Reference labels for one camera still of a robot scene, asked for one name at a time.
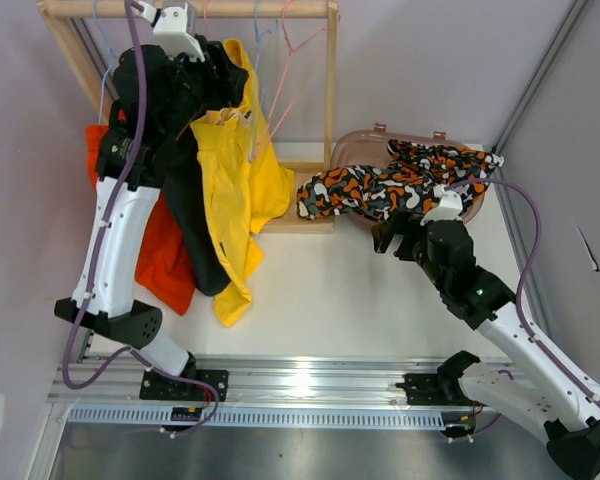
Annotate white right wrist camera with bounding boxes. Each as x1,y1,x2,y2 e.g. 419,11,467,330
420,184,463,226

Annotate blue wire hanger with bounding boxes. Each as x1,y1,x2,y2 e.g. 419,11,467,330
248,1,279,163
91,0,119,125

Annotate yellow shorts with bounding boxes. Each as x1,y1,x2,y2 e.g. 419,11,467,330
190,39,295,327

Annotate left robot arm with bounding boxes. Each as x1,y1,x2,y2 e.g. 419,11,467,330
54,35,248,400

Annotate camouflage orange black shorts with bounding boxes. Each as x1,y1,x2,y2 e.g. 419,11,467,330
296,139,504,221

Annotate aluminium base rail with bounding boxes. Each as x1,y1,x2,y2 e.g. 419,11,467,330
47,354,443,409

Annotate pink plastic basket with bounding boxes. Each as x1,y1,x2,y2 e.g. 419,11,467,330
328,124,501,224

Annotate white slotted cable duct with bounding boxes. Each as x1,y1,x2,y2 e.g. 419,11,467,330
68,404,445,431

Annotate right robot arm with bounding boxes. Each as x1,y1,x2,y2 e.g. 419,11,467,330
372,211,600,479

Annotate pink wire hanger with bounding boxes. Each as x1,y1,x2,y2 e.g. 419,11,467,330
202,0,214,40
254,0,328,156

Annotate wooden clothes rack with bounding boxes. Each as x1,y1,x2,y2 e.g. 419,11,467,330
34,0,340,236

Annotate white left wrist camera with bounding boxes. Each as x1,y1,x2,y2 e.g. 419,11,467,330
138,1,205,62

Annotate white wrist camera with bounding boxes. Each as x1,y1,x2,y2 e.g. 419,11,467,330
138,1,205,62
420,184,463,226

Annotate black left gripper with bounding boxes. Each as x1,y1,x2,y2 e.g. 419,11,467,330
162,41,248,138

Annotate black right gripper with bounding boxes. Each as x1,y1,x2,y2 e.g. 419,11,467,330
371,208,448,292

